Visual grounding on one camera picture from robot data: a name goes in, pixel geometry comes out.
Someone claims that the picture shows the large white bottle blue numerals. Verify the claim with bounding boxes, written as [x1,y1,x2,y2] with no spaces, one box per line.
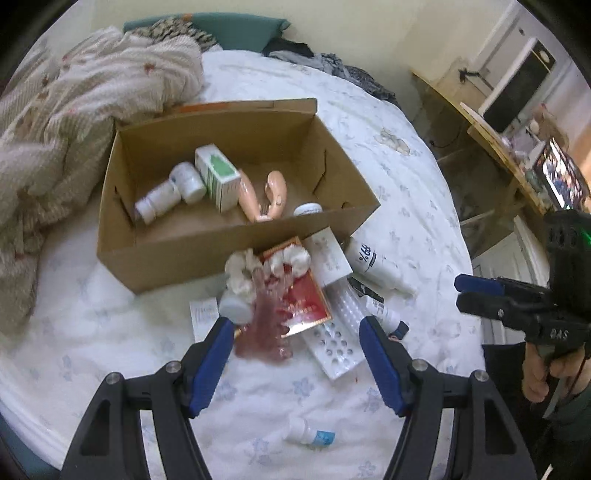
[342,237,417,296]

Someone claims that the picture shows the white spray bottle black label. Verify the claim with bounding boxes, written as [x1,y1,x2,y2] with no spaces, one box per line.
[348,276,410,340]

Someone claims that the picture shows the white framed black appliance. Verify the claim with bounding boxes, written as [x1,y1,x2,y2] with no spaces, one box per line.
[478,37,556,134]

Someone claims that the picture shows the white paper leaflet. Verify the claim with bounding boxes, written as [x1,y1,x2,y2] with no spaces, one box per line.
[189,297,218,343]

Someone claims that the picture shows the lit screen display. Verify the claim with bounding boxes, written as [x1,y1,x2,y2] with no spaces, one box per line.
[533,137,590,211]

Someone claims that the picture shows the green pillow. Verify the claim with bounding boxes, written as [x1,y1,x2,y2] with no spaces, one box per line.
[123,12,290,53]

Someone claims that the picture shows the small bottle blue label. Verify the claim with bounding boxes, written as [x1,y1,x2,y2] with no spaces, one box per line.
[283,417,335,448]

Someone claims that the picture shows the white pill bottle red label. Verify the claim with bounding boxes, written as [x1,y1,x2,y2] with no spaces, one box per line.
[135,180,181,225]

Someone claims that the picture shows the striped beige blanket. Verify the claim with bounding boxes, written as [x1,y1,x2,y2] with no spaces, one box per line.
[1,27,204,333]

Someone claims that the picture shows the green white carton box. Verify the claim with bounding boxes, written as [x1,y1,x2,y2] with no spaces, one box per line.
[194,144,242,213]

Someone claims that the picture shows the dark grey clothes pile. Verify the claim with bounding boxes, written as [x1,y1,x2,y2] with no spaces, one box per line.
[263,37,398,106]

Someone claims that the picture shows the wooden side table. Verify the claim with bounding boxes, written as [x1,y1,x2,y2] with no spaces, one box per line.
[410,69,548,216]

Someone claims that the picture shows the red cigarette box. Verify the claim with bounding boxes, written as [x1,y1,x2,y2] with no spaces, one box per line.
[234,235,334,340]

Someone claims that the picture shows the small white round jar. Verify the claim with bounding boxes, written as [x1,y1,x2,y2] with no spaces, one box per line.
[218,290,253,326]

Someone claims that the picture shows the white pill bottle blue logo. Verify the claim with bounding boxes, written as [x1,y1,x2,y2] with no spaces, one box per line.
[169,162,206,205]

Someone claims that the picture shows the brown cardboard box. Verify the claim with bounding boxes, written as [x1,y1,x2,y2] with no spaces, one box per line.
[97,98,379,293]

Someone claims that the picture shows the person's right hand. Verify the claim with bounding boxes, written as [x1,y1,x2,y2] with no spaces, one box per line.
[522,343,590,403]

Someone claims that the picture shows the peach handheld sealer device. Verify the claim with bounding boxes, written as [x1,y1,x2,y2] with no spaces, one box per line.
[235,169,289,223]

